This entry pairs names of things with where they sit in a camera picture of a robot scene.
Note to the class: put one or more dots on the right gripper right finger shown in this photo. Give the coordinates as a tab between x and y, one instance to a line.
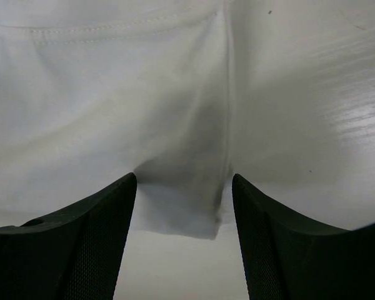
287	255

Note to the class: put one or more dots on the light white skirt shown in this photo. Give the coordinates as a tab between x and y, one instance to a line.
93	90

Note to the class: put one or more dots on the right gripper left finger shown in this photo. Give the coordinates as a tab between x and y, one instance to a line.
72	253

